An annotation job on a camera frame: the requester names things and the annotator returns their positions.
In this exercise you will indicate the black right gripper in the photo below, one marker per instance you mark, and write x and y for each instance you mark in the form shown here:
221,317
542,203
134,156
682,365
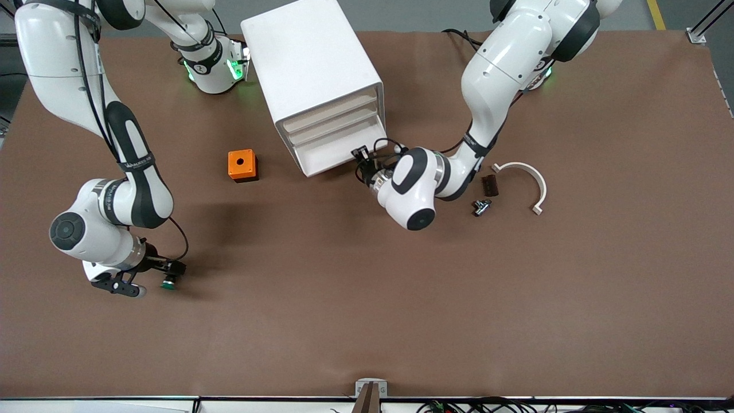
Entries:
153,261

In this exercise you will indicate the grey metal bracket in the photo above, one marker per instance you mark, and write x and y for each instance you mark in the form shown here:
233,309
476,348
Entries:
381,385

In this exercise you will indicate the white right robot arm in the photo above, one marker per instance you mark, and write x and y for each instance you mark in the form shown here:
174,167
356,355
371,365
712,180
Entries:
63,69

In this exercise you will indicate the white lowest cabinet drawer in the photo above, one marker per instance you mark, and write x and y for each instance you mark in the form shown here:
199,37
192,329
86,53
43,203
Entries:
327,160

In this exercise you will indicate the white semicircular clamp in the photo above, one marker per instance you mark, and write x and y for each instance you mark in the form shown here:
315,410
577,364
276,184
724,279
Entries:
536,178

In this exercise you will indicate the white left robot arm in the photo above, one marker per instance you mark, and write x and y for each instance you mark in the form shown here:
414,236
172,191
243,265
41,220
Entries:
504,57

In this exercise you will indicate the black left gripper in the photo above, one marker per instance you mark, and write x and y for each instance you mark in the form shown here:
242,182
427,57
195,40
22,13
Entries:
367,171

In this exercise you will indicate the aluminium frame profile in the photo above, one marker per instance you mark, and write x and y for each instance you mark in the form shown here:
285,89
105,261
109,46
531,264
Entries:
697,37

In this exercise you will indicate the brown bar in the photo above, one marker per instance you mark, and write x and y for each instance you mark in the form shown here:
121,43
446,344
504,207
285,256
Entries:
367,401

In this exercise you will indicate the silver metal fitting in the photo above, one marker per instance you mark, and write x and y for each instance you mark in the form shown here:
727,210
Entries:
481,207

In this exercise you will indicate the green push button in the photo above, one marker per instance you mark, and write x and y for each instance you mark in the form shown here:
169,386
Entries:
168,284

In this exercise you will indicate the orange box with hole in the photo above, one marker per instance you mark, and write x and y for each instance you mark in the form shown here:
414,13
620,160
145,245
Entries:
234,166

